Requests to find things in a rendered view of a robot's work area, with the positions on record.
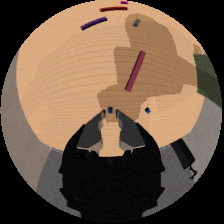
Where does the purple rod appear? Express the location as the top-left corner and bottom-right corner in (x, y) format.
(80, 17), (107, 30)

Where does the pink rod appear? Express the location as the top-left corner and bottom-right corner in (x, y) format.
(125, 50), (146, 92)

